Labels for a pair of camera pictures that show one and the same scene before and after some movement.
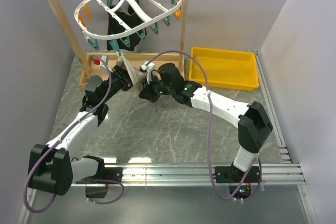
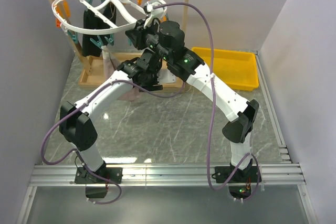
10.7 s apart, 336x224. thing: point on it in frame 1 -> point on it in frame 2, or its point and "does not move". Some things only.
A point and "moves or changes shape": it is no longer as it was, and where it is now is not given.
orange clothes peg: [81, 18] -> [57, 21]
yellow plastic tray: [237, 69] does not move
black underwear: [126, 13] -> [92, 44]
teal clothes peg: [115, 45] -> [100, 42]
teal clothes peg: [95, 45] -> [74, 35]
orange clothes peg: [87, 11] -> [66, 8]
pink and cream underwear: [136, 76] moves or changes shape
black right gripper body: [155, 89] -> [146, 38]
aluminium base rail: [191, 175] does not move
